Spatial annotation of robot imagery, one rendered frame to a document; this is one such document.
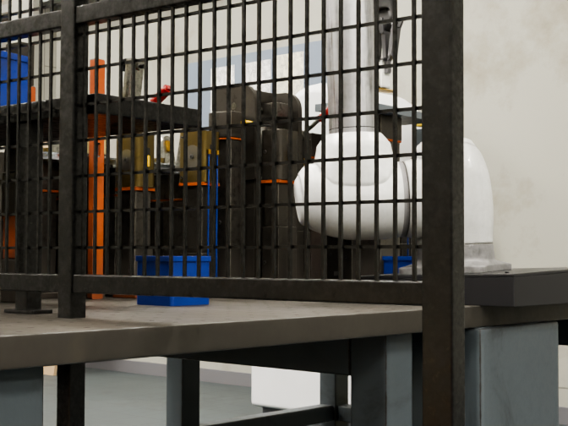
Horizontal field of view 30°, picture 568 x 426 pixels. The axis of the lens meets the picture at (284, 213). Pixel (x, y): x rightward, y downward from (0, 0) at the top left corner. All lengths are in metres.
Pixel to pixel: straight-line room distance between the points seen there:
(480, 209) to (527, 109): 3.24
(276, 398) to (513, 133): 1.74
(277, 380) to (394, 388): 3.20
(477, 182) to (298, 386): 2.94
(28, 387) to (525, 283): 1.01
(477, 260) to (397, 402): 0.39
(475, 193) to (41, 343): 1.08
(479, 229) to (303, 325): 0.63
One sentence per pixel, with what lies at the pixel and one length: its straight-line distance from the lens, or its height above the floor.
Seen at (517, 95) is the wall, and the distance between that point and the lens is 5.38.
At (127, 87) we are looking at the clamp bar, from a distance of 2.32.
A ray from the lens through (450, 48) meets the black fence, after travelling 1.19.
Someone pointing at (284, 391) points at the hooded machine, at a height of 0.16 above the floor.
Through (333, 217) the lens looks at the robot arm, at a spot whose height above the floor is 0.87.
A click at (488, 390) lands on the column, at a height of 0.55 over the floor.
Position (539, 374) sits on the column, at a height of 0.56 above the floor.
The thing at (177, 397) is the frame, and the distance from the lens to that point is 3.49.
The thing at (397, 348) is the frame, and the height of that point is 0.63.
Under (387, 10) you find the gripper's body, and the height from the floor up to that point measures 1.42.
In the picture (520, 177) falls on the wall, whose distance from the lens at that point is 5.33.
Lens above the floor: 0.79
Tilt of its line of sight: 2 degrees up
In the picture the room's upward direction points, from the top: straight up
